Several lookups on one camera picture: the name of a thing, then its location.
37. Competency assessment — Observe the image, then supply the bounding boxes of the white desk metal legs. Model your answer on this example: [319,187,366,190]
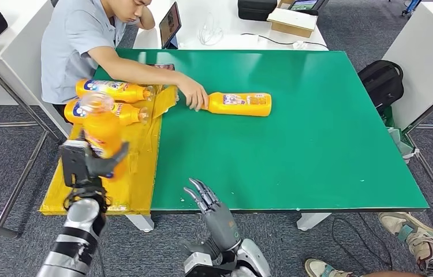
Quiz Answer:
[0,0,72,230]
[382,2,433,230]

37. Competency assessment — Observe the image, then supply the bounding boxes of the white coiled cable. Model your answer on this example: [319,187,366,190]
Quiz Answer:
[199,13,225,46]

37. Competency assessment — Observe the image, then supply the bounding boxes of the black tablet on stand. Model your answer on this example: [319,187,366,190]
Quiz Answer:
[159,1,183,50]

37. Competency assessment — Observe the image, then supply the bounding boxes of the person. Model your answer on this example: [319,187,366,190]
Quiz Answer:
[40,0,210,120]

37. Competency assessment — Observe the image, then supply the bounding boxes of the white sneaker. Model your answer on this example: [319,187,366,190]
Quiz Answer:
[378,212,433,277]
[304,259,355,277]

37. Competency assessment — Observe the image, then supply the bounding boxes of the yellow taped cardboard mat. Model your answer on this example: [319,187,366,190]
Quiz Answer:
[39,84,179,216]

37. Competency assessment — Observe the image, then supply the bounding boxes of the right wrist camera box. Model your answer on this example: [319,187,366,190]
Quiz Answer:
[183,252,236,277]

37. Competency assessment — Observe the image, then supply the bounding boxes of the cardboard box white lid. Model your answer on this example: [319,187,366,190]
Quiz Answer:
[267,0,319,39]

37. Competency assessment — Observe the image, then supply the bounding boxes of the person's right hand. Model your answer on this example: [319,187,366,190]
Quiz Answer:
[177,76,210,113]

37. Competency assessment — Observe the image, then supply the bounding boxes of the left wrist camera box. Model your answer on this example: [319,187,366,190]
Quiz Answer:
[58,139,90,189]

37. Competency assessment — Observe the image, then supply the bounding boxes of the dark red smartphone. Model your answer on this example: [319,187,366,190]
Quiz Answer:
[148,63,175,72]

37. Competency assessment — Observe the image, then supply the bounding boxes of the blue metal stand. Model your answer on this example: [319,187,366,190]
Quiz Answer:
[401,0,423,17]

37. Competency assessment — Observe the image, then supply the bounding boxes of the orange detergent bottle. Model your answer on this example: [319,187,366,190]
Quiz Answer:
[80,92,129,181]
[64,98,150,127]
[76,78,155,104]
[201,92,273,117]

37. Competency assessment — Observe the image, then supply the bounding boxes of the white table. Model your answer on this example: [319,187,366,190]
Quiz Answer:
[133,0,330,52]

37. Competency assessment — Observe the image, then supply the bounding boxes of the pale plastic bin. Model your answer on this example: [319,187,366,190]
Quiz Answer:
[387,128,419,163]

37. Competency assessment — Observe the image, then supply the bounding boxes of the green bag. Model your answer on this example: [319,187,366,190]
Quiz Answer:
[382,106,396,129]

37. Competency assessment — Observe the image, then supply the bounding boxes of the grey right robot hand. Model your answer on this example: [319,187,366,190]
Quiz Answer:
[180,177,242,261]

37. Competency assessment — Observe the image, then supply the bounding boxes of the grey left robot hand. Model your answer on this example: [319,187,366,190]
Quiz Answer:
[83,141,130,181]

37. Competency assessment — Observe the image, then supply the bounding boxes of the black case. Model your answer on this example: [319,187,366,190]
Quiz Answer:
[237,0,278,22]

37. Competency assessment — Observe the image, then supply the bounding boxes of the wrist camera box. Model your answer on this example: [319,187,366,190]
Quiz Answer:
[58,139,90,189]
[183,252,236,277]

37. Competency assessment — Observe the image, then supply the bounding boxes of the white table leg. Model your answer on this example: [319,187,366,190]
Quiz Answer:
[125,213,155,233]
[297,212,332,231]

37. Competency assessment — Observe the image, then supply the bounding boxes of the black backpack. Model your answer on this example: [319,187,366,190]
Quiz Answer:
[357,59,405,115]

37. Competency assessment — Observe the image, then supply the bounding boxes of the black device with screen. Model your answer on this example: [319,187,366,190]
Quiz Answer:
[287,0,330,16]

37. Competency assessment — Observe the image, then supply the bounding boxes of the thin black cable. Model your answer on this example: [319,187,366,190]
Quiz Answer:
[241,32,329,50]

